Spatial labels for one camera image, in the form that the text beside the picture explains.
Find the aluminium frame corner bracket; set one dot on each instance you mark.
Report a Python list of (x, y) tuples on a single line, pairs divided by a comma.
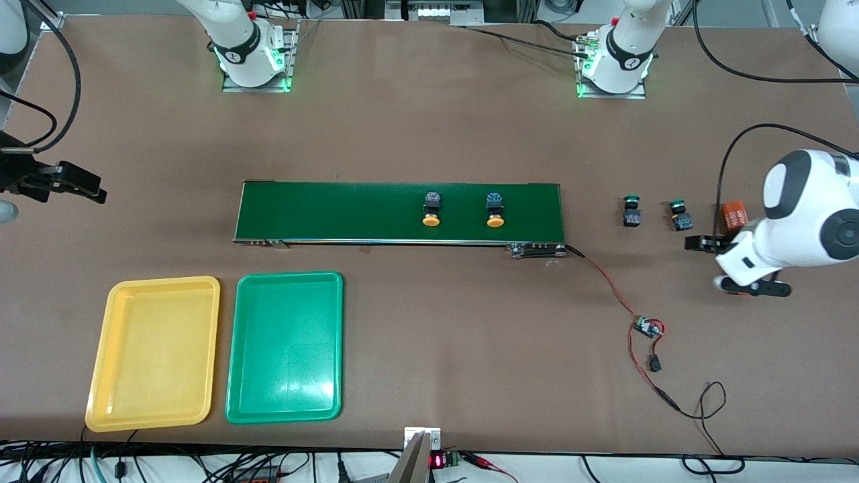
[(54, 21)]

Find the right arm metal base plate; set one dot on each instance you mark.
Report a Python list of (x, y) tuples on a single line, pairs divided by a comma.
[(288, 54)]

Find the green plastic tray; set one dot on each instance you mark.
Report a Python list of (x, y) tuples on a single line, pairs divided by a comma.
[(285, 349)]

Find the grey metal bar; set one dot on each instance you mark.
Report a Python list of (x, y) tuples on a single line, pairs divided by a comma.
[(409, 466)]

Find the small black circuit board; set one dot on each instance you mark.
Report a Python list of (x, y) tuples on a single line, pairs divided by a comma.
[(649, 327)]

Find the green mushroom push button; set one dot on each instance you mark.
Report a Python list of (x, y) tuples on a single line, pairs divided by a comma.
[(631, 215), (681, 218)]

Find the orange plastic device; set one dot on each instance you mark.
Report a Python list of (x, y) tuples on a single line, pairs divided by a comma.
[(258, 478)]

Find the red clip lead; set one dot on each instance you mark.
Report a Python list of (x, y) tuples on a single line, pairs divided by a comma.
[(480, 461)]

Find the yellow mushroom push button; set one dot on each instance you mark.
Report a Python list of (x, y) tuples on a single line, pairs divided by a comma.
[(431, 209), (495, 209)]

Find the silver box with lights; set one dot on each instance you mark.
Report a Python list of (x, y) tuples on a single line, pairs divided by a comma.
[(433, 10)]

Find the silver metal bracket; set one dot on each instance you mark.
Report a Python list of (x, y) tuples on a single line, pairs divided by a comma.
[(435, 436)]

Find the red digit display module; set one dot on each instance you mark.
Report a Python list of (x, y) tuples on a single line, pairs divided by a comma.
[(437, 461)]

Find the yellow plastic tray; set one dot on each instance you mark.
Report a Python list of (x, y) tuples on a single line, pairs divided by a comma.
[(151, 355)]

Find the black inline switch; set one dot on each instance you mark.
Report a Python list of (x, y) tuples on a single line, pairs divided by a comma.
[(654, 363)]

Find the green belt conveyor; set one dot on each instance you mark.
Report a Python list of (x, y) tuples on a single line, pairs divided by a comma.
[(335, 211)]

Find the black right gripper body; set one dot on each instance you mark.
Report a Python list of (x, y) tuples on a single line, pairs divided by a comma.
[(19, 176)]

